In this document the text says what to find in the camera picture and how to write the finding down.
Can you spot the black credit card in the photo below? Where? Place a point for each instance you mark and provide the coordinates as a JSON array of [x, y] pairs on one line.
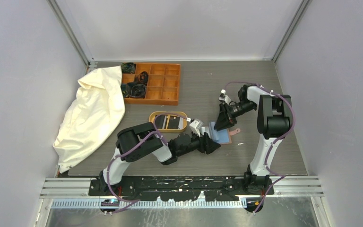
[[161, 121]]

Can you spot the yellow oval tray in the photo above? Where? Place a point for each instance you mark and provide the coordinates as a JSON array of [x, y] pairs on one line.
[[183, 115]]

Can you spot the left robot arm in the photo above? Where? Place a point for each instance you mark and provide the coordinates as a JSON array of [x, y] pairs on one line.
[[135, 143]]

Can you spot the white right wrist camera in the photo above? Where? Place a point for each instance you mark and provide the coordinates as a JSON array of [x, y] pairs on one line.
[[224, 98]]

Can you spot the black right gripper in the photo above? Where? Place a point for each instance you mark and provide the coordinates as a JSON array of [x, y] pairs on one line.
[[223, 120]]

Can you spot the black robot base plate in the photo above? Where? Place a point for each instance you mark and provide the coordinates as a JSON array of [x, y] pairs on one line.
[[181, 188]]

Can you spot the orange compartment organizer tray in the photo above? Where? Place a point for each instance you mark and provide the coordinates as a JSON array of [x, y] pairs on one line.
[[162, 81]]

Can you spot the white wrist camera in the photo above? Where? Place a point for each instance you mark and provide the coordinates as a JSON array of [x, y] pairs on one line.
[[195, 126], [224, 98]]

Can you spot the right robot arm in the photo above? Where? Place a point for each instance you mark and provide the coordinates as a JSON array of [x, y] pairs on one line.
[[275, 120]]

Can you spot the tan leather card holder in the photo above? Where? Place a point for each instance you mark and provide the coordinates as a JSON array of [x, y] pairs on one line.
[[223, 136]]

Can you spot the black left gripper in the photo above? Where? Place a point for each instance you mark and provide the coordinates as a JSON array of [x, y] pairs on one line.
[[207, 145]]

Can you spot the aluminium front rail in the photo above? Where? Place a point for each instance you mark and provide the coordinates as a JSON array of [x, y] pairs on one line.
[[73, 193]]

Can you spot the cream cloth bag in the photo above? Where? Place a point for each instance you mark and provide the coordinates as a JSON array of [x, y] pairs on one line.
[[91, 118]]

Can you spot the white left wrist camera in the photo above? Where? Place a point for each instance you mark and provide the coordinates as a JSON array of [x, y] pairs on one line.
[[195, 126]]

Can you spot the black coiled cable large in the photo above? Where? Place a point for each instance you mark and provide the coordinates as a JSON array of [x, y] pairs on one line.
[[133, 90]]

